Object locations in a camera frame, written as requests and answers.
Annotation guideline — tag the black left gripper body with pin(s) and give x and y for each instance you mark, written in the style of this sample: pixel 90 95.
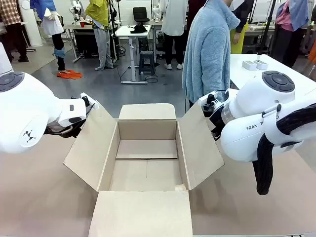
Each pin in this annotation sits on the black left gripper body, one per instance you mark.
pixel 79 129

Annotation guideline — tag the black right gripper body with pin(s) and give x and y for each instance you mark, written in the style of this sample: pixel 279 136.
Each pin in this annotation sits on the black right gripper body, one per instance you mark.
pixel 216 123

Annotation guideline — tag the large cardboard shipping box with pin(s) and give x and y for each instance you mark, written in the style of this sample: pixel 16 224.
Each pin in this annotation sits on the large cardboard shipping box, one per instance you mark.
pixel 138 212

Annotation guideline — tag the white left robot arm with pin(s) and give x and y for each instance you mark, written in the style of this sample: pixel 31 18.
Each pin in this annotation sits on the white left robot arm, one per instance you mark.
pixel 22 111

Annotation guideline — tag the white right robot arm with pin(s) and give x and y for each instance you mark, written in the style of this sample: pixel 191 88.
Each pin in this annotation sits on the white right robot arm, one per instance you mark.
pixel 261 103

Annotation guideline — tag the large white table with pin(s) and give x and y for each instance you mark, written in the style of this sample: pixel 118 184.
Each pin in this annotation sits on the large white table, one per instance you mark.
pixel 247 79

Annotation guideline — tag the orange cloth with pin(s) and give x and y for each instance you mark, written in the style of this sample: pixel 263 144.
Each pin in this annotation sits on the orange cloth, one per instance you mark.
pixel 70 74

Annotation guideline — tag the small white box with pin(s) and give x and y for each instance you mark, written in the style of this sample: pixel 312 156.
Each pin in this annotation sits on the small white box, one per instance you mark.
pixel 248 65
pixel 261 64

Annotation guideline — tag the person in blue fleece jacket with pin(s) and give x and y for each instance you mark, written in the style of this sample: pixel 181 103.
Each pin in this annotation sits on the person in blue fleece jacket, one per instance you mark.
pixel 209 54

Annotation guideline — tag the person with yellow apron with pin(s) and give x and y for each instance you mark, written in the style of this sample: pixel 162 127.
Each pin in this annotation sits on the person with yellow apron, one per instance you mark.
pixel 238 48

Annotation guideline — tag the blue step stool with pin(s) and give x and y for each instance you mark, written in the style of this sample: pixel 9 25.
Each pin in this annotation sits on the blue step stool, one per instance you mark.
pixel 146 60

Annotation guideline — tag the black upright stand pole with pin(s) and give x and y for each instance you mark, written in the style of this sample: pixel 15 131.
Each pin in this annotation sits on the black upright stand pole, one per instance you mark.
pixel 114 39

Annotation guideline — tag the white air purifier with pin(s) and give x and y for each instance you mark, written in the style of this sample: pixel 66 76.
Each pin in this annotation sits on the white air purifier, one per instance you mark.
pixel 4 59

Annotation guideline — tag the white height-adjustable desk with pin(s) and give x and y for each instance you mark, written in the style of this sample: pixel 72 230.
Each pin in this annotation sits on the white height-adjustable desk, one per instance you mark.
pixel 123 30

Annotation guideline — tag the person in pink and blue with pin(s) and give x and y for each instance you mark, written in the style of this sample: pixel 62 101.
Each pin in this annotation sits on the person in pink and blue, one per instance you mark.
pixel 286 39

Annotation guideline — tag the white round pillar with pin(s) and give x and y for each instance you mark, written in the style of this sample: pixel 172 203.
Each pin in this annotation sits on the white round pillar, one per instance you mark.
pixel 30 29

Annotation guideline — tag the black slanted tripod pole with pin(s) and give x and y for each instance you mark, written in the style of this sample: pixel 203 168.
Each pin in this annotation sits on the black slanted tripod pole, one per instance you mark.
pixel 267 24

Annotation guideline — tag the person in white shirt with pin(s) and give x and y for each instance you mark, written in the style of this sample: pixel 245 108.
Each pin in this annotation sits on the person in white shirt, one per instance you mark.
pixel 174 19

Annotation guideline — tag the black cloth bundle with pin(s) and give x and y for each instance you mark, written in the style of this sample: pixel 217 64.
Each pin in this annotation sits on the black cloth bundle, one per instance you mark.
pixel 138 29

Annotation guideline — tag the person in dark maroon garment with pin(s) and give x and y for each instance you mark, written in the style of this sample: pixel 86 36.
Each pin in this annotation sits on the person in dark maroon garment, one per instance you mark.
pixel 195 7

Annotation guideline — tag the person in yellow-green top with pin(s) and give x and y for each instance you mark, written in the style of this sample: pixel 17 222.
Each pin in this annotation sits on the person in yellow-green top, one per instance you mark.
pixel 98 12

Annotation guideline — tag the white robot with black joints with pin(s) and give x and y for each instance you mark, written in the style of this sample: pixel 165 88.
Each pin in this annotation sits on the white robot with black joints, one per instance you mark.
pixel 75 10

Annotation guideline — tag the person in plaid shirt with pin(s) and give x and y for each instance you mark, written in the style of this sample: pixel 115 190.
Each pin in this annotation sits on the person in plaid shirt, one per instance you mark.
pixel 12 24

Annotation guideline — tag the black office chair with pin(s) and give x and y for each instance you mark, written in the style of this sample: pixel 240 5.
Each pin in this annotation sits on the black office chair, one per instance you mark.
pixel 140 13

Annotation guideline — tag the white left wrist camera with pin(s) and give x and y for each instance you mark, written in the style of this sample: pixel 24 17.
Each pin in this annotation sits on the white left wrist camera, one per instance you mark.
pixel 91 101

